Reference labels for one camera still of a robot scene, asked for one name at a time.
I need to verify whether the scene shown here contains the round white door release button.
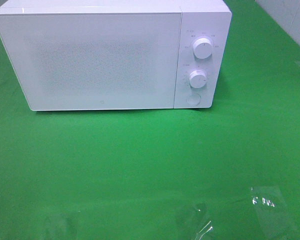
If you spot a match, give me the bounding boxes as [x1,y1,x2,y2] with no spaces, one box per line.
[186,93,201,106]

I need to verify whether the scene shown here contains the white microwave knob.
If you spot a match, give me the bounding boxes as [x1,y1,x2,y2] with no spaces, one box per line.
[192,36,213,60]
[189,70,207,89]

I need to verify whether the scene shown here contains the white microwave door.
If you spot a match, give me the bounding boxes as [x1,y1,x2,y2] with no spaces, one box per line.
[0,13,181,111]

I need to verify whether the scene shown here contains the white microwave oven body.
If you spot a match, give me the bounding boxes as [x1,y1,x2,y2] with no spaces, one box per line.
[0,0,232,109]

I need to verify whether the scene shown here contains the clear tape patch centre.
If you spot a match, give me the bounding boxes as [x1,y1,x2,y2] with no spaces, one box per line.
[175,202,215,240]

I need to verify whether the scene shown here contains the clear tape patch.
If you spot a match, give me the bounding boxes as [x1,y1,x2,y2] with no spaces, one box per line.
[175,202,215,240]
[250,185,298,240]

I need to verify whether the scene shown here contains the clear tape patch right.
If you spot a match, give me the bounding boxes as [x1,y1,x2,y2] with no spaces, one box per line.
[250,185,298,240]

